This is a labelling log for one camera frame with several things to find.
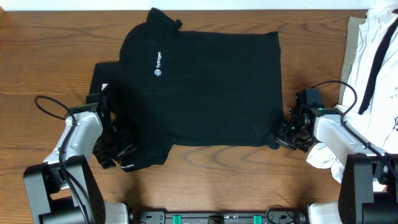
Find white crumpled garment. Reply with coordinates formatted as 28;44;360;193
306;6;398;192

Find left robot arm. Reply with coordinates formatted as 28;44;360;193
23;103;131;223

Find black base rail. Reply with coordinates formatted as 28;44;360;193
132;210;310;224

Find black polo shirt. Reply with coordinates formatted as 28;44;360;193
90;8;283;172

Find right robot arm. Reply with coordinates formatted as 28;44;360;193
275;106;397;223

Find beige cloth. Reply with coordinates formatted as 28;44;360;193
340;17;369;107

